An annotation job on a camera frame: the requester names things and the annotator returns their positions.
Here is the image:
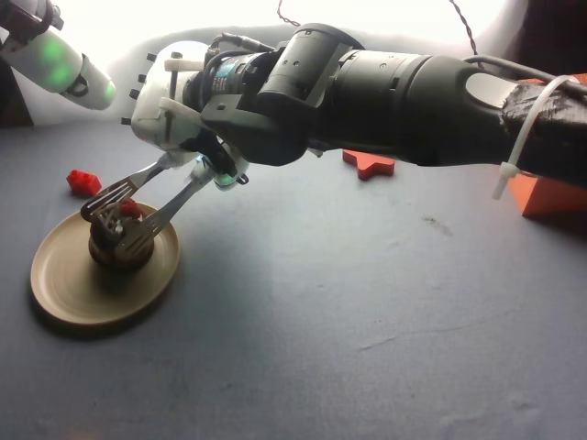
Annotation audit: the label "red toy block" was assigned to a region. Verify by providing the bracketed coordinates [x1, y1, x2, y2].
[66, 169, 103, 199]

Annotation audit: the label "beige round plate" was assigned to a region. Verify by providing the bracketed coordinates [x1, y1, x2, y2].
[29, 201, 181, 327]

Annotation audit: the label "white backdrop cloth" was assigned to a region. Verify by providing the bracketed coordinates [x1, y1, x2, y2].
[0, 0, 587, 130]

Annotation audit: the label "metal tongs with taped handles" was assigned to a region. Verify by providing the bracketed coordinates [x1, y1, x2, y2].
[80, 153, 217, 260]

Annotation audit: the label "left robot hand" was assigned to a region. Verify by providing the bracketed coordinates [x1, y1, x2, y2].
[0, 0, 117, 113]

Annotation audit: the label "orange textured box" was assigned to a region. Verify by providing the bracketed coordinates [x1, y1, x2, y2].
[507, 173, 587, 218]

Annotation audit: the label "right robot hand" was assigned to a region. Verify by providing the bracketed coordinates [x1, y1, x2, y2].
[119, 39, 251, 193]

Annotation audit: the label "red star block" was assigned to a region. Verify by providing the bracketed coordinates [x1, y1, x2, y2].
[341, 148, 398, 182]

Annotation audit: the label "grey table cloth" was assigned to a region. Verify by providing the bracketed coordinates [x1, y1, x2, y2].
[0, 114, 587, 440]

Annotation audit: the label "chocolate cupcake with strawberry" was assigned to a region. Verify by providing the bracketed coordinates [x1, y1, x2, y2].
[87, 197, 155, 270]

